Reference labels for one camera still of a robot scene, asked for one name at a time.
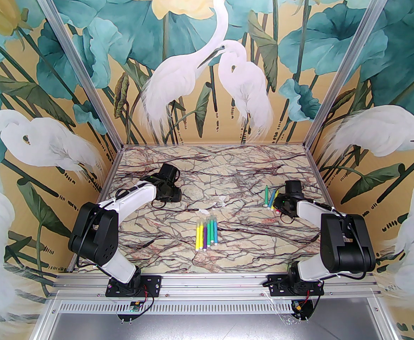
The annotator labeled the black connector plate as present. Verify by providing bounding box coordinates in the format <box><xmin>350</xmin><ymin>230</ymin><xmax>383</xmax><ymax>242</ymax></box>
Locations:
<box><xmin>289</xmin><ymin>298</ymin><xmax>316</xmax><ymax>321</ymax></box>

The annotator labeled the white slotted cable duct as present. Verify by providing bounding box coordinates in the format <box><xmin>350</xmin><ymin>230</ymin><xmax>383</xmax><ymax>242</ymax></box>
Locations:
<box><xmin>51</xmin><ymin>301</ymin><xmax>372</xmax><ymax>315</ymax></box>

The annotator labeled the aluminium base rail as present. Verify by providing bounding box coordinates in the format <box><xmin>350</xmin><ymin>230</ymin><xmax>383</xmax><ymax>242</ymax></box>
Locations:
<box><xmin>47</xmin><ymin>273</ymin><xmax>384</xmax><ymax>301</ymax></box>

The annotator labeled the aluminium frame post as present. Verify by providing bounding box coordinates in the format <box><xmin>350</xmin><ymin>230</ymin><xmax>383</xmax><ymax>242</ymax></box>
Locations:
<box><xmin>28</xmin><ymin>0</ymin><xmax>123</xmax><ymax>147</ymax></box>
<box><xmin>304</xmin><ymin>0</ymin><xmax>396</xmax><ymax>148</ymax></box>

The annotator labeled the black bracket plate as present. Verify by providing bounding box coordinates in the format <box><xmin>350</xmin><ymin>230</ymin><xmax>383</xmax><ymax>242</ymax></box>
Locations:
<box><xmin>117</xmin><ymin>310</ymin><xmax>139</xmax><ymax>323</ymax></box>

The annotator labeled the aluminium frame rail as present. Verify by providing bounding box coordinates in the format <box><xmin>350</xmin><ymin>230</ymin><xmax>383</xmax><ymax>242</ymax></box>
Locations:
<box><xmin>33</xmin><ymin>297</ymin><xmax>58</xmax><ymax>340</ymax></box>
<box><xmin>368</xmin><ymin>297</ymin><xmax>398</xmax><ymax>340</ymax></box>
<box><xmin>305</xmin><ymin>146</ymin><xmax>340</xmax><ymax>222</ymax></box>
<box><xmin>65</xmin><ymin>146</ymin><xmax>124</xmax><ymax>273</ymax></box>
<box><xmin>120</xmin><ymin>142</ymin><xmax>308</xmax><ymax>148</ymax></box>

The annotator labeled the grey metal panel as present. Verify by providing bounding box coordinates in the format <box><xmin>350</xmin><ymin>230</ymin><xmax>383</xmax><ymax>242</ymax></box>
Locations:
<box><xmin>34</xmin><ymin>312</ymin><xmax>397</xmax><ymax>340</ymax></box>

